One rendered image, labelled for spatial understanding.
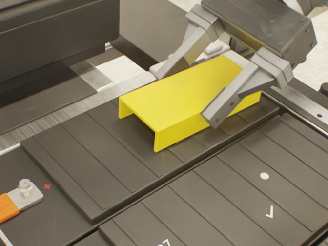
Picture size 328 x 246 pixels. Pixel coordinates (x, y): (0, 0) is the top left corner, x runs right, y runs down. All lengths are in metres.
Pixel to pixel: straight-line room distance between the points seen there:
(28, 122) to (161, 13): 0.52
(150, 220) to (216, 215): 0.06
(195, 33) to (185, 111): 0.11
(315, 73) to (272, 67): 2.04
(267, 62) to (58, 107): 0.25
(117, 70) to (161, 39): 1.44
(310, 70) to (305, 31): 2.05
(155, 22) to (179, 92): 0.46
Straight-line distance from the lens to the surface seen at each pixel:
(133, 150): 0.56
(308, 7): 0.62
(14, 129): 0.61
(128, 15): 1.05
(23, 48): 0.63
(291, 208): 0.53
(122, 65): 2.45
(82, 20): 0.66
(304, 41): 0.59
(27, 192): 0.51
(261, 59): 0.57
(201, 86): 0.60
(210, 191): 0.53
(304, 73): 2.59
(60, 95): 0.65
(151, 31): 1.00
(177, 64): 0.61
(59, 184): 0.53
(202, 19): 0.63
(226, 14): 0.61
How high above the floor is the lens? 1.39
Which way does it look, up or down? 41 degrees down
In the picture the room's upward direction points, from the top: 6 degrees clockwise
